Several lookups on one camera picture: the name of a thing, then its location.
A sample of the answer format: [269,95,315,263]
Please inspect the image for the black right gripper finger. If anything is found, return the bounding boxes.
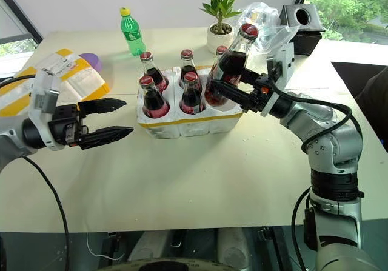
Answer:
[242,68,262,85]
[208,80,255,110]

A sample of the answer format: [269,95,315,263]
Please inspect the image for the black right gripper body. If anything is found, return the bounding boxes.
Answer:
[242,73,275,114]

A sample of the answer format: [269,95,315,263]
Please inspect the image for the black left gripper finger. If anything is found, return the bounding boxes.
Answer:
[76,98,127,119]
[77,126,135,150]

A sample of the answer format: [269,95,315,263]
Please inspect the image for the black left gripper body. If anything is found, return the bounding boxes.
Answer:
[48,102,90,147]

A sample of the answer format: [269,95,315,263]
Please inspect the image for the glass cola bottle red cap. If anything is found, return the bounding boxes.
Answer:
[139,51,170,93]
[139,75,171,119]
[179,72,206,115]
[204,23,259,108]
[178,49,198,89]
[214,45,229,64]

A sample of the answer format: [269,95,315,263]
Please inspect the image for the yellow white taped cardboard box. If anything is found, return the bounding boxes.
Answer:
[0,48,112,118]

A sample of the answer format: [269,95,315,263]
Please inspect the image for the white foam bottle crate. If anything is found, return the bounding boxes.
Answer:
[136,65,244,139]

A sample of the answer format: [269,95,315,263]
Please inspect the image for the black box with round hole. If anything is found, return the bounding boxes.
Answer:
[278,4,326,57]

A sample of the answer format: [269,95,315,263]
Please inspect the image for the purple round lid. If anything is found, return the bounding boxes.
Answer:
[79,52,102,71]

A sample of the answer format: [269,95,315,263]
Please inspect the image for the green plant in white pot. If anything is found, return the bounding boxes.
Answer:
[193,0,250,55]

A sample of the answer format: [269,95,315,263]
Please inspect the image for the clear plastic bag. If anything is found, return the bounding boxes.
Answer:
[235,2,300,54]

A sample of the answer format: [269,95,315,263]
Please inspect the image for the green plastic bottle yellow cap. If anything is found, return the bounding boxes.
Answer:
[119,7,147,57]

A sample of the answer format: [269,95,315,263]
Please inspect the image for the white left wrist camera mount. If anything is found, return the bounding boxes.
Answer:
[28,70,62,152]

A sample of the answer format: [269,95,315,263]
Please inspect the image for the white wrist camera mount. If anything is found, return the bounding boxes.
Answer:
[261,39,296,118]
[28,70,62,152]

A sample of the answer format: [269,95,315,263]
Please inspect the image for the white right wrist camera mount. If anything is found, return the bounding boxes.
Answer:
[261,39,296,118]

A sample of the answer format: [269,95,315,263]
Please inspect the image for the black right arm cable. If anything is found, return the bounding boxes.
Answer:
[290,187,318,271]
[269,79,363,154]

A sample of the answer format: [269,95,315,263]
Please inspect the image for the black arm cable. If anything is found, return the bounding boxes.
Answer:
[0,74,38,89]
[269,79,363,154]
[290,187,318,271]
[22,156,71,271]

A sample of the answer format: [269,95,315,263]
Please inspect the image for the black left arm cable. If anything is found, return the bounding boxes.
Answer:
[0,74,38,89]
[22,156,71,271]

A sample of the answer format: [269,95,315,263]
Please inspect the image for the thin white wire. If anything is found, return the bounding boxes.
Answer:
[85,232,125,261]

